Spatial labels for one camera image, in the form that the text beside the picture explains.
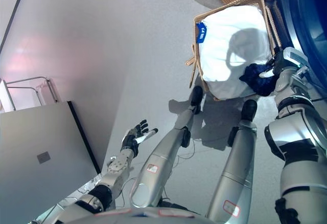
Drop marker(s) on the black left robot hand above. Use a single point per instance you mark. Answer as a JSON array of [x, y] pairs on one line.
[[132, 138]]

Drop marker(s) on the navy blue garment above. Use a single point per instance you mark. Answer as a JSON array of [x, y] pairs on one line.
[[258, 80]]

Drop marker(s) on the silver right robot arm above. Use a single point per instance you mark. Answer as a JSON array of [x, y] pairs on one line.
[[299, 137]]

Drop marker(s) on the wicker laundry basket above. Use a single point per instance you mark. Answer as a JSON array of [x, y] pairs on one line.
[[195, 55]]

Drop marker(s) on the white basket liner cloth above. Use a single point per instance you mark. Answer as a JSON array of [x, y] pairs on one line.
[[224, 55]]

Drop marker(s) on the dark grey washing machine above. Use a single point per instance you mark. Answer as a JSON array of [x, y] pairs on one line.
[[304, 17]]

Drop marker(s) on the silver left robot leg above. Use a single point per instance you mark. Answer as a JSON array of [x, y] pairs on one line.
[[158, 162]]

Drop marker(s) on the silver robot leg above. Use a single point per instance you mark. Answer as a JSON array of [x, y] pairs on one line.
[[158, 162], [235, 170]]

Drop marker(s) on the black left robot foot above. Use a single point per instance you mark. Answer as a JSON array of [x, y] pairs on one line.
[[196, 97]]

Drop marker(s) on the black robot foot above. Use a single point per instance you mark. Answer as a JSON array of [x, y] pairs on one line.
[[196, 97], [250, 110]]

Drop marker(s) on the grey robot torso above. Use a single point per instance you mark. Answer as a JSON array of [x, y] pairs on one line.
[[127, 216]]

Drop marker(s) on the grey flat panel box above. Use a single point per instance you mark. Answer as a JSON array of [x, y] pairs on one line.
[[38, 157]]

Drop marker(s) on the silver right robot leg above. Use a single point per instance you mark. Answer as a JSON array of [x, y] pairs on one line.
[[235, 170]]

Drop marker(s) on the metal tube rack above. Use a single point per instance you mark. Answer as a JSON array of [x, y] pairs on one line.
[[30, 88]]

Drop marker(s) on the black right robot foot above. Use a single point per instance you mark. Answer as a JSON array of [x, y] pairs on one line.
[[250, 110]]

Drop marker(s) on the blue fabric label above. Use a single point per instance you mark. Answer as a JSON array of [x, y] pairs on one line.
[[201, 33]]

